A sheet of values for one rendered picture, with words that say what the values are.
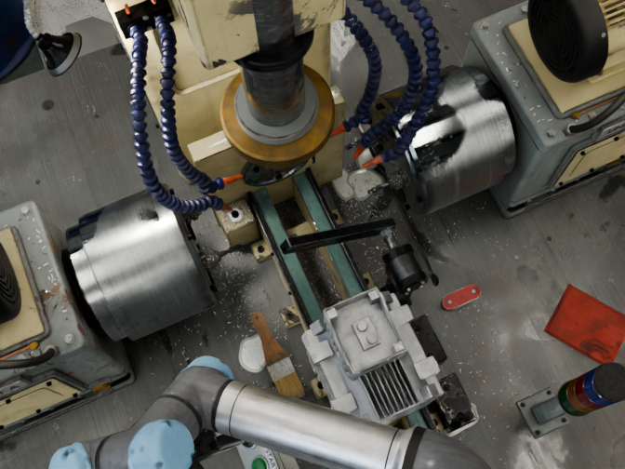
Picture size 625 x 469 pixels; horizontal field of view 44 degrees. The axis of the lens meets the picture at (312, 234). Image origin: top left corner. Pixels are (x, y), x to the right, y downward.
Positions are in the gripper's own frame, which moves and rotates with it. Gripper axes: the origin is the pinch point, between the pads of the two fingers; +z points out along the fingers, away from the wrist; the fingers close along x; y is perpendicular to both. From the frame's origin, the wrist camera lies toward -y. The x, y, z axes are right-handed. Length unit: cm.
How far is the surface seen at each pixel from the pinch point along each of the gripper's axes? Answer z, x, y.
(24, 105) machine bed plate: 10, 33, 95
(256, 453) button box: 1.7, -0.2, -2.8
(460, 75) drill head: 32, -54, 43
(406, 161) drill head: 25, -39, 33
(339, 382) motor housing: 12.4, -14.1, 2.3
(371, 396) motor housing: 12.9, -18.6, -2.4
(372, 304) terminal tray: 14.7, -25.4, 11.3
